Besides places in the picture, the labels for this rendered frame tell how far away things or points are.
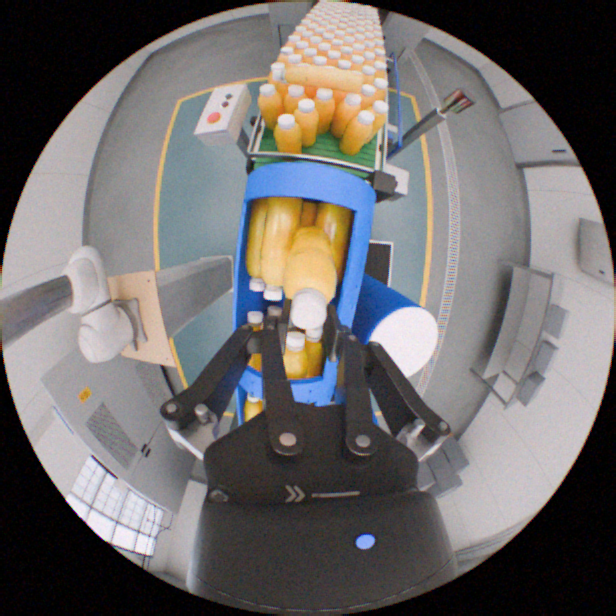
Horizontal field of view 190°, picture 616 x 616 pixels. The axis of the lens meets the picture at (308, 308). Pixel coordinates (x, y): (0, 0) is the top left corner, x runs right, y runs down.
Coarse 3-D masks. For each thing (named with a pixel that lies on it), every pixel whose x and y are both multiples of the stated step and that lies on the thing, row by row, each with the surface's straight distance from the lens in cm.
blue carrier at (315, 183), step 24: (264, 168) 37; (288, 168) 34; (312, 168) 33; (336, 168) 35; (264, 192) 35; (288, 192) 33; (312, 192) 32; (336, 192) 33; (360, 192) 36; (360, 216) 36; (240, 240) 42; (360, 240) 37; (240, 264) 47; (360, 264) 39; (240, 288) 49; (240, 312) 52; (264, 312) 60; (240, 384) 49; (312, 384) 43; (240, 408) 70
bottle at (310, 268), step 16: (304, 240) 31; (320, 240) 31; (288, 256) 30; (304, 256) 25; (320, 256) 26; (288, 272) 25; (304, 272) 23; (320, 272) 23; (288, 288) 24; (304, 288) 23; (320, 288) 23
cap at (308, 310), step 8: (304, 296) 21; (312, 296) 21; (296, 304) 20; (304, 304) 20; (312, 304) 20; (320, 304) 20; (296, 312) 21; (304, 312) 21; (312, 312) 21; (320, 312) 21; (296, 320) 22; (304, 320) 22; (312, 320) 22; (320, 320) 21; (304, 328) 22; (312, 328) 22
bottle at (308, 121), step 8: (296, 112) 59; (304, 112) 57; (312, 112) 59; (296, 120) 60; (304, 120) 59; (312, 120) 59; (304, 128) 61; (312, 128) 62; (304, 136) 65; (312, 136) 67; (304, 144) 70; (312, 144) 72
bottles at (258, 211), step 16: (256, 208) 46; (304, 208) 45; (256, 224) 45; (304, 224) 44; (352, 224) 49; (256, 240) 45; (256, 256) 45; (256, 272) 46; (256, 288) 48; (336, 288) 52; (256, 320) 50; (256, 400) 67
